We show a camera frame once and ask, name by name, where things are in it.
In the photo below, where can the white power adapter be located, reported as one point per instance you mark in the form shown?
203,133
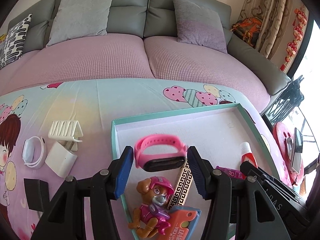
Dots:
60,160

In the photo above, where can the tablet on stool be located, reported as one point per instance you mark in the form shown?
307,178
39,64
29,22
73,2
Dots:
296,151

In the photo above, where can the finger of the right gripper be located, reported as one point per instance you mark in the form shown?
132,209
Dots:
249,169

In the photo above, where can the patterned beige curtain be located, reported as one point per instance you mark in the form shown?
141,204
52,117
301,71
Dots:
274,15

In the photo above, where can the pink smart watch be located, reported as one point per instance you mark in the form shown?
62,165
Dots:
155,162

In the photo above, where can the red round stool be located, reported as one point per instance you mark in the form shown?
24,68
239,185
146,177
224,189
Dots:
281,134

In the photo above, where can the orange decorative ornament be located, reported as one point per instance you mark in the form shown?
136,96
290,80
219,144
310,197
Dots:
248,30

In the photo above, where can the gold patterned lighter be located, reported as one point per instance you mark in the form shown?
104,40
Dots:
182,187

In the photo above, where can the red white glue bottle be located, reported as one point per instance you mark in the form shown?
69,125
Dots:
247,155

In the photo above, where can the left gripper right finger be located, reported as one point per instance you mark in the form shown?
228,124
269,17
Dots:
245,200

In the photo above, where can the white smart band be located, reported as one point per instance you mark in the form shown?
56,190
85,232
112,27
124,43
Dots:
34,152

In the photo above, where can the pink brown puppy figure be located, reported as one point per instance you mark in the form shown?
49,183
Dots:
152,216

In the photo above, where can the grey sofa with pink cover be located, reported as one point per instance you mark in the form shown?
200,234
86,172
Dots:
141,42

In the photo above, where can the cartoon couple printed blanket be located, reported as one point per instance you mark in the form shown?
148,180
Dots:
96,103

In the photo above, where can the grey purple cushion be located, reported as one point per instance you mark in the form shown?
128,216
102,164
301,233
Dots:
199,26

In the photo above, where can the cream plastic hair claw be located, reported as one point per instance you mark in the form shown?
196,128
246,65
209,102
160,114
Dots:
68,132

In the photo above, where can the red hanging knot decoration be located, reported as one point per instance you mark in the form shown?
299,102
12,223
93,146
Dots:
299,26

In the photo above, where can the black white patterned cushion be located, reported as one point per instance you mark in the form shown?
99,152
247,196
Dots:
14,42

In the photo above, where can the black power adapter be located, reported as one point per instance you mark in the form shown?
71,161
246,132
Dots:
37,194

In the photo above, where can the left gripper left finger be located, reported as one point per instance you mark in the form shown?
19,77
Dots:
64,217

